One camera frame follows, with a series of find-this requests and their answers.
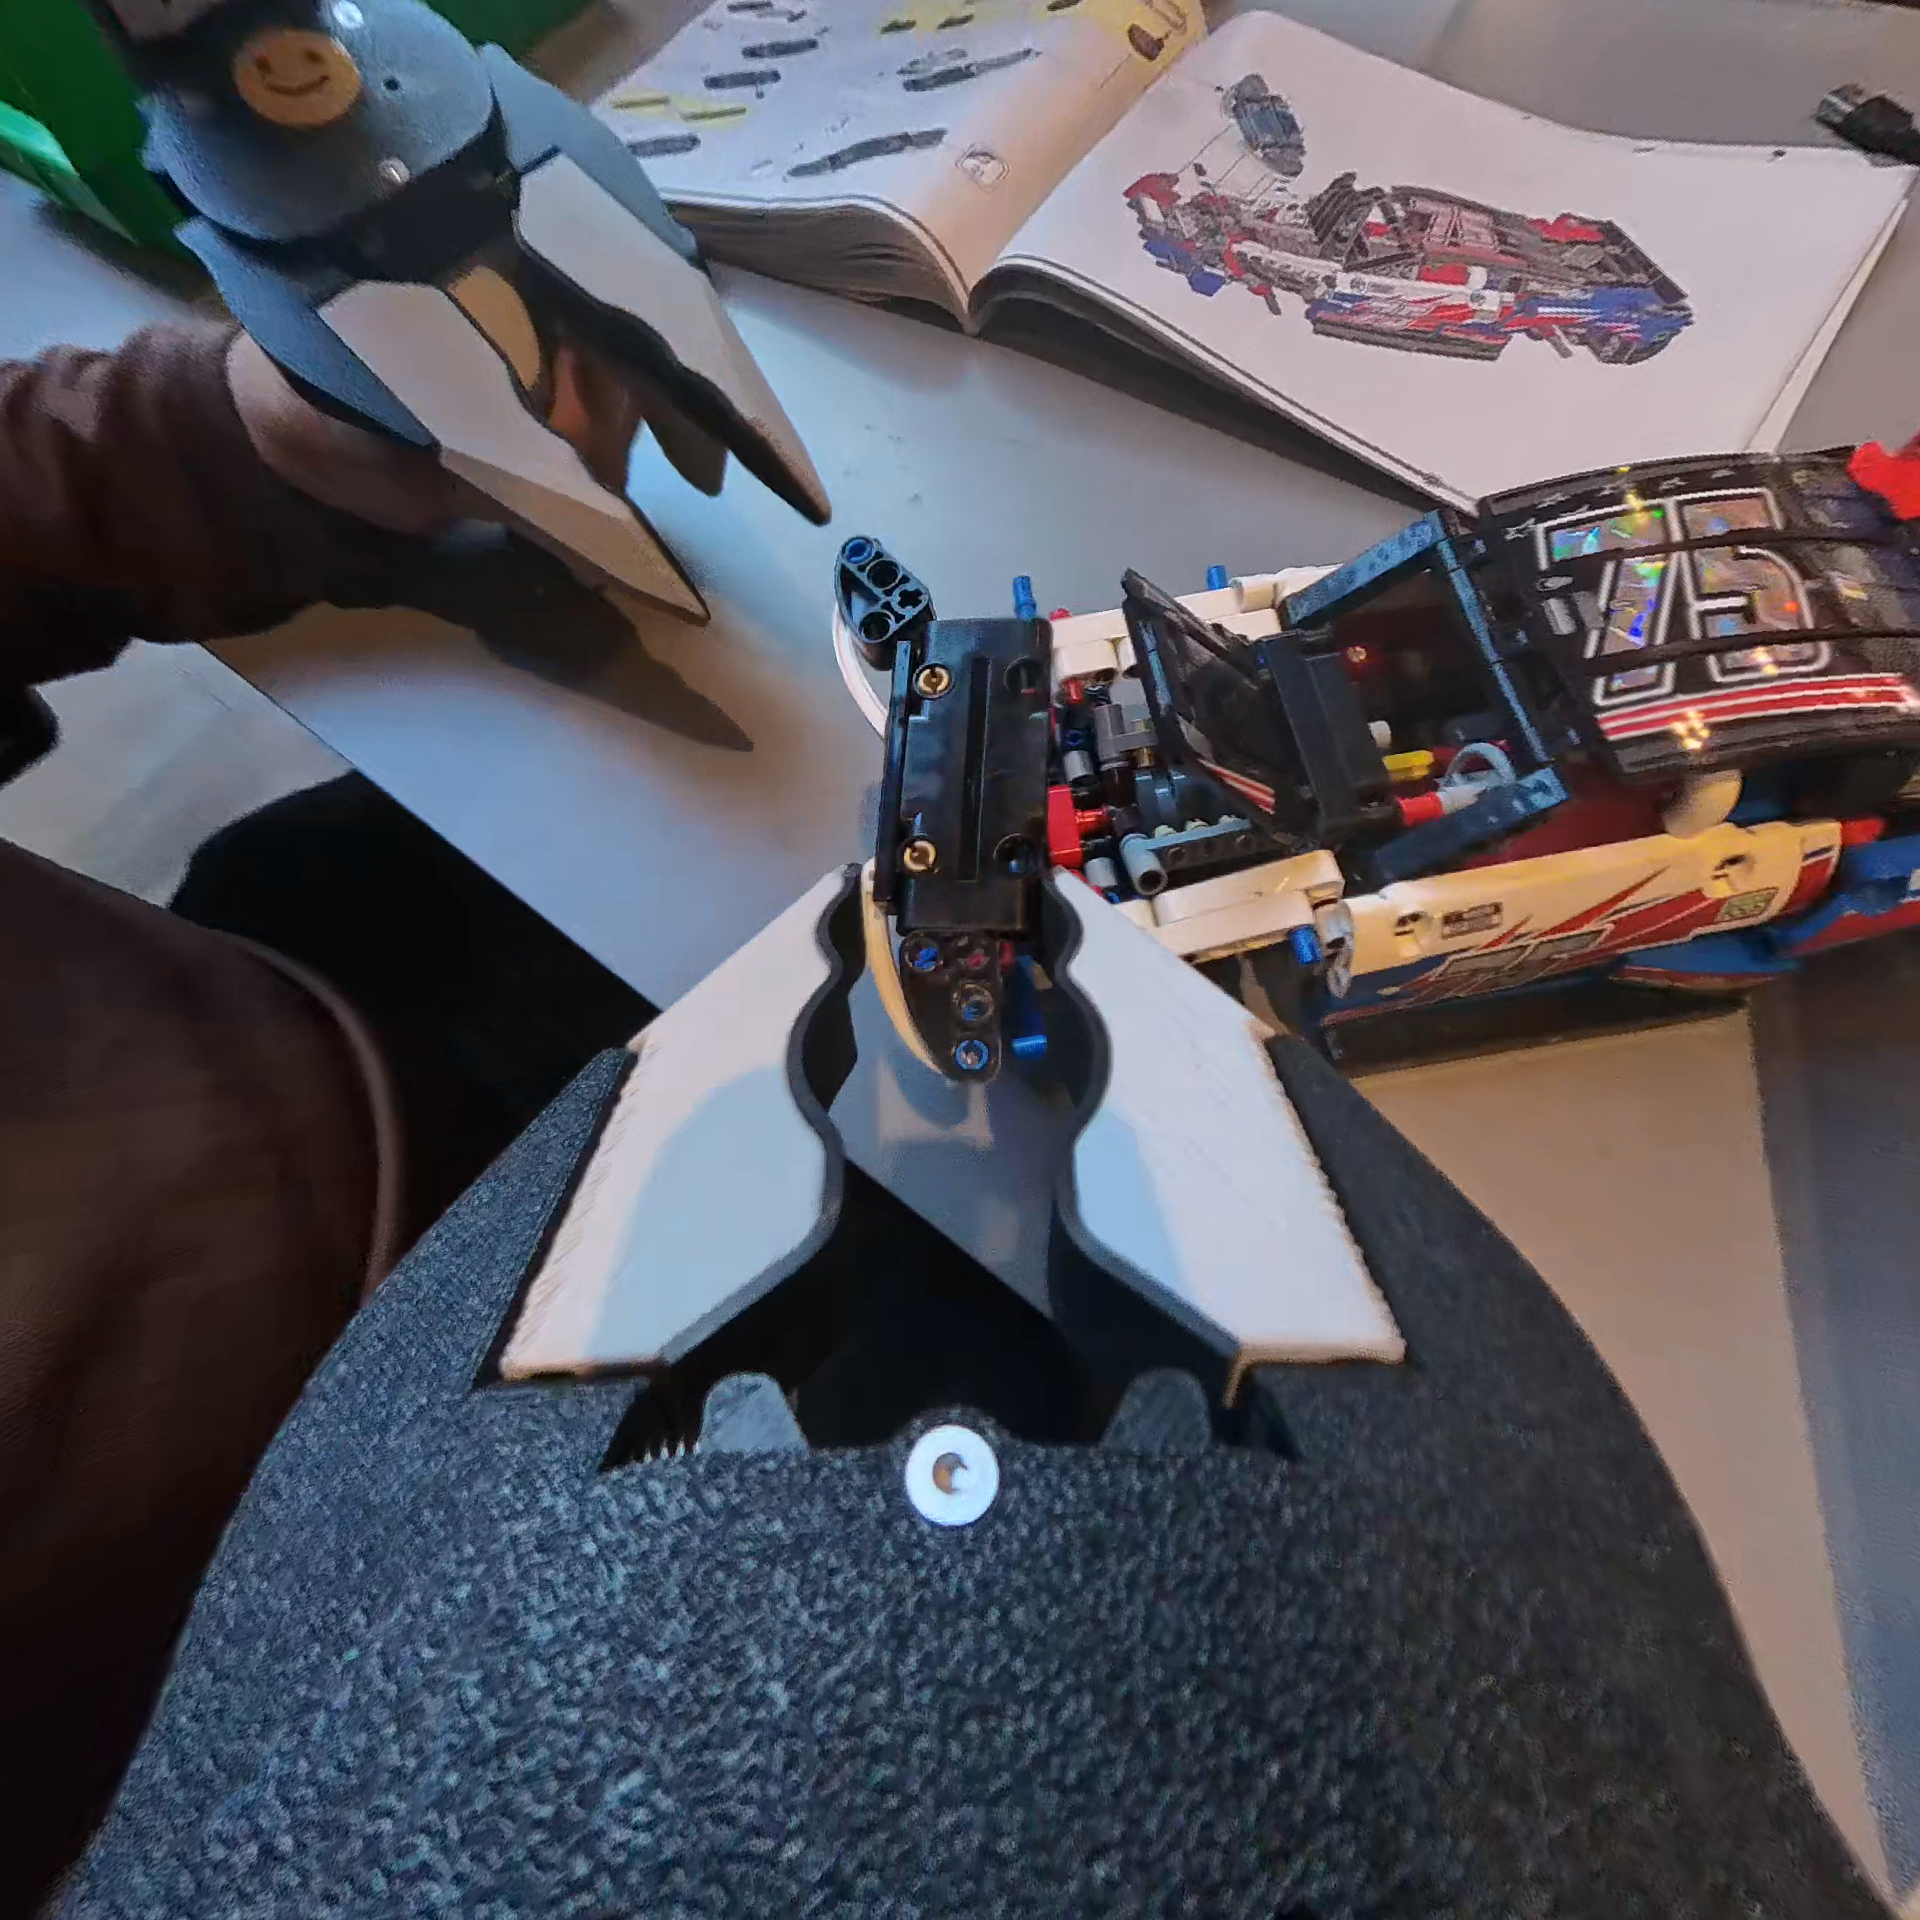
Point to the person's left forearm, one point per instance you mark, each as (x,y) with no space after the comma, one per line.
(105,478)

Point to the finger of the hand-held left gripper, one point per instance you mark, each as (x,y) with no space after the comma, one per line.
(496,435)
(662,299)

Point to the open instruction book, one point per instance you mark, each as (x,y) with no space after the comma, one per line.
(1351,181)

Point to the person's brown trouser leg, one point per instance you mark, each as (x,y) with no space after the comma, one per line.
(151,1202)

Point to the person's left hand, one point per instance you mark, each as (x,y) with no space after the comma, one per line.
(315,442)

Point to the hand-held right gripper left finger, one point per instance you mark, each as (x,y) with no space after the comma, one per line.
(705,1172)

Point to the black brick panel assembly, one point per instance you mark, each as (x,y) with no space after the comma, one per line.
(974,750)

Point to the green box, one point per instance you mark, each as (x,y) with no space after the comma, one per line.
(62,92)

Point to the black brick piece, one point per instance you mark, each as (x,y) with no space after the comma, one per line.
(1867,123)

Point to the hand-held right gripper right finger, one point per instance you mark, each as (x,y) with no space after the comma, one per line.
(1216,1172)

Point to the toy brick race car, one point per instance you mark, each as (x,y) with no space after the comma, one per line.
(1574,840)

